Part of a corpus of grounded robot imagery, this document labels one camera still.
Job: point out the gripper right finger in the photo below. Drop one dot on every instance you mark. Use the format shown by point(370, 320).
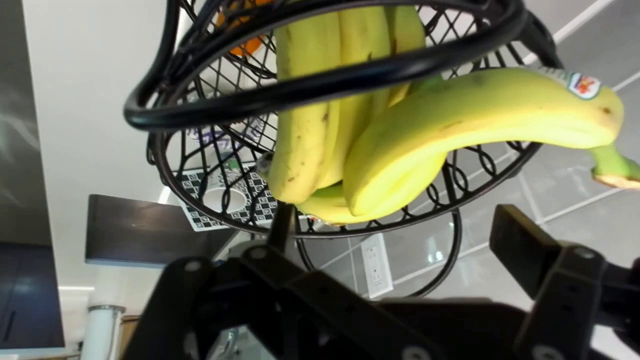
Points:
point(565, 300)

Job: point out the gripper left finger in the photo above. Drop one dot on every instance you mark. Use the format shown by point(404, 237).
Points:
point(300, 320)

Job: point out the yellow banana with sticker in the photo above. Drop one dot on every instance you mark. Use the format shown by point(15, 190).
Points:
point(480, 120)

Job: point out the black white checkered packet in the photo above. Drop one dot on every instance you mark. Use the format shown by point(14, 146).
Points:
point(250, 200)

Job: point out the dark shelf board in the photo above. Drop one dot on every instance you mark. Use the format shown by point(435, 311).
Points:
point(150, 230)

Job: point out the white packet with purple print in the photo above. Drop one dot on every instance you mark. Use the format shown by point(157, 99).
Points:
point(220, 136)

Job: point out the dark cabinet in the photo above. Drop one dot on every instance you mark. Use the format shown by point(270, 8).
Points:
point(25, 280)

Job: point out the orange fruit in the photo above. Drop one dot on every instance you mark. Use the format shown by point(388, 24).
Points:
point(245, 45)

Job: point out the white wall socket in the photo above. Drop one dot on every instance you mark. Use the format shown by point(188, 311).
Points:
point(376, 265)

